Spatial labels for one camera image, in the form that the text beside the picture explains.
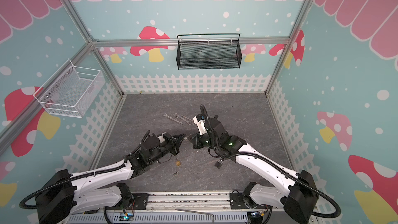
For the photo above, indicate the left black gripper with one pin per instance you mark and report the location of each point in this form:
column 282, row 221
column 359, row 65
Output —
column 177, row 142

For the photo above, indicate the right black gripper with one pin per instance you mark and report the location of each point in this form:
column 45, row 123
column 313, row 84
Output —
column 201, row 140

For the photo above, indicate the dark purple padlock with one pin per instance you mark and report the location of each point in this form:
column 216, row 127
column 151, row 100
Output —
column 219, row 163

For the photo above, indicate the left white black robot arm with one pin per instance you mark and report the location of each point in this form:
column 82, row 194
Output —
column 72, row 193

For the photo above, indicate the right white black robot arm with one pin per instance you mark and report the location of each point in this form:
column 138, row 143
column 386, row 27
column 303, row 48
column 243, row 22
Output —
column 295, row 192

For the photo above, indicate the grey metal hex key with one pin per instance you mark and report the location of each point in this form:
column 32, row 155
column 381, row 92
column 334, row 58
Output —
column 197, row 212

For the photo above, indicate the long silver wrench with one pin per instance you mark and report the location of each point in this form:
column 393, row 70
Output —
column 172, row 119

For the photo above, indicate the short silver wrench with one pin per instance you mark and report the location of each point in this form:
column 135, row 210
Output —
column 185, row 119

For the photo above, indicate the left green circuit board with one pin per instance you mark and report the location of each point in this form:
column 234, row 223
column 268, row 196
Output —
column 127, row 217

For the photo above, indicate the green circuit board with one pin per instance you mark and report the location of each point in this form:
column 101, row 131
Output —
column 127, row 217
column 257, row 214

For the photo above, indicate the right green circuit board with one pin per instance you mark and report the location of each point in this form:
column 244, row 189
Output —
column 257, row 214

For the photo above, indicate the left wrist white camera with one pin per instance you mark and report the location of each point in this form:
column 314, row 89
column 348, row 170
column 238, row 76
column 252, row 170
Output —
column 161, row 138

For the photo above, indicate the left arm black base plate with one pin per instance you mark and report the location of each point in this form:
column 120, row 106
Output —
column 138, row 201

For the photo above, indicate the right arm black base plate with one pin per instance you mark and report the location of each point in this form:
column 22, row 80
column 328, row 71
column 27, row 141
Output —
column 239, row 200

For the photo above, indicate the black mesh wall basket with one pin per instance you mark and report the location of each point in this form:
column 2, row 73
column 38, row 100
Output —
column 209, row 51

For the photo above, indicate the white mesh wall basket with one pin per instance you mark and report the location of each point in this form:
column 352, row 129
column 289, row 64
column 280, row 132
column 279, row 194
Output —
column 70, row 91

